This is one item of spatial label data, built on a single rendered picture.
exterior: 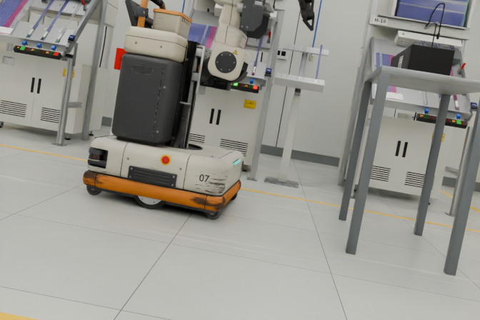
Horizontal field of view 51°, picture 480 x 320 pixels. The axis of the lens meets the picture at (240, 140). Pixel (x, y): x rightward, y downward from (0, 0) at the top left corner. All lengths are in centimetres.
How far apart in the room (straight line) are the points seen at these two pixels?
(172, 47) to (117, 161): 57
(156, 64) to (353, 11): 365
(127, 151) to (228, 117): 169
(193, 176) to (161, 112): 33
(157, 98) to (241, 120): 166
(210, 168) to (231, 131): 170
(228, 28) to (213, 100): 155
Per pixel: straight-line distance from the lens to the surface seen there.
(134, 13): 254
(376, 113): 216
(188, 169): 227
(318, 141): 559
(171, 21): 252
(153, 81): 234
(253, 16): 242
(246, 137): 392
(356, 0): 573
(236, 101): 392
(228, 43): 244
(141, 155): 233
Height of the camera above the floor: 58
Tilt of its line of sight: 5 degrees down
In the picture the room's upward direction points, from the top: 10 degrees clockwise
